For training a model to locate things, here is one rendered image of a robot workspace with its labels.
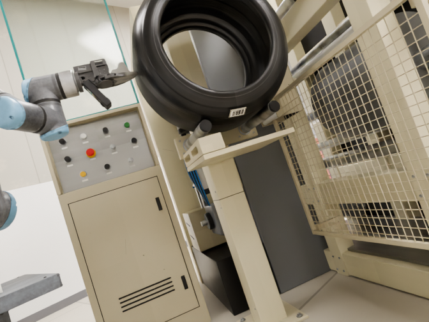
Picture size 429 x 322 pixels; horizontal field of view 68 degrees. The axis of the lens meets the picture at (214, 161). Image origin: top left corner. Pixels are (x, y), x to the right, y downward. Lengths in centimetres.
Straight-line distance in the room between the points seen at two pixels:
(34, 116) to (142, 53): 39
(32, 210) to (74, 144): 200
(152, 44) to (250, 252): 98
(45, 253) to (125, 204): 212
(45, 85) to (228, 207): 88
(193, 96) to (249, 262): 81
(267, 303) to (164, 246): 61
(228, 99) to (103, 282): 115
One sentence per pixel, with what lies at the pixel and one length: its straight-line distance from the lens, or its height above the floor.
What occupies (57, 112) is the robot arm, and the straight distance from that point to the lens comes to 117.
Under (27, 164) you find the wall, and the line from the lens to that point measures 391.
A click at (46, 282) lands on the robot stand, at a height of 59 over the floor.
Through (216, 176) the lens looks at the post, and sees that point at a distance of 147.
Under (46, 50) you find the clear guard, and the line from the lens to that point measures 206.
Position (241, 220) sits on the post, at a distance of 150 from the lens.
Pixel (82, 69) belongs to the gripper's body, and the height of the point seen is 122.
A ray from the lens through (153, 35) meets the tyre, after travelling 116.
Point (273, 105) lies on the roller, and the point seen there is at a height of 90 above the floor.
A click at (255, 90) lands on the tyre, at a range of 116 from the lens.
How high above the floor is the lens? 70
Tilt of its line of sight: 4 degrees up
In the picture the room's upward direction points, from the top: 19 degrees counter-clockwise
